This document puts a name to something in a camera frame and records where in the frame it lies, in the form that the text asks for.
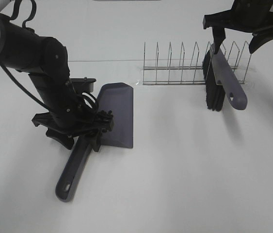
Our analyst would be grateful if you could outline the clear adhesive tape right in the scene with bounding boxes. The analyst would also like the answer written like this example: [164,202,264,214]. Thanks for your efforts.
[235,66,256,85]

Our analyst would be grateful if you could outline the clear adhesive tape left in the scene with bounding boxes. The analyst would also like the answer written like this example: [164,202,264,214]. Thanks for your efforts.
[133,66,145,85]

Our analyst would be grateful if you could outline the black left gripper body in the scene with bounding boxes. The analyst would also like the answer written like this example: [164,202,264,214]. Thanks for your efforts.
[32,111,114,138]

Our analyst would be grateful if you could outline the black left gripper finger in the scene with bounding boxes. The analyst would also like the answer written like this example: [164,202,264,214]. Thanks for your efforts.
[87,132,101,152]
[46,130,74,150]

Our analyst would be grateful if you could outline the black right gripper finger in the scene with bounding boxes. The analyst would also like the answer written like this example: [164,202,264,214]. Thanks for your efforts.
[249,30,273,54]
[212,27,226,54]

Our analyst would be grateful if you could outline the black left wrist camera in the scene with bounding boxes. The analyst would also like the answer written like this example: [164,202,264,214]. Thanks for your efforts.
[70,77,96,94]

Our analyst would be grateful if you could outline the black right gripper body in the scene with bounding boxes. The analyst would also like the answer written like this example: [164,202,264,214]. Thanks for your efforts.
[203,10,273,33]

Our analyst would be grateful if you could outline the grey plastic dustpan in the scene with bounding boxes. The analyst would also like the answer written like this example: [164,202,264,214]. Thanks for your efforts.
[55,83,133,202]

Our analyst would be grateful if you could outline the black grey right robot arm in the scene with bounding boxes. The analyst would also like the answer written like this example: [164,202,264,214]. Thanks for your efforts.
[203,0,273,54]

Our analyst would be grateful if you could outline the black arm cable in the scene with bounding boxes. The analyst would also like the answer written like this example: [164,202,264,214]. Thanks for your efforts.
[0,0,98,115]

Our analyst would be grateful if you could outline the clear adhesive tape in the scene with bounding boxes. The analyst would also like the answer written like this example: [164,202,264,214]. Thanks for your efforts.
[235,66,256,85]
[133,66,145,85]

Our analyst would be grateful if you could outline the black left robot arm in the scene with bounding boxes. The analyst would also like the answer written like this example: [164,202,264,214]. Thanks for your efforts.
[0,13,113,151]

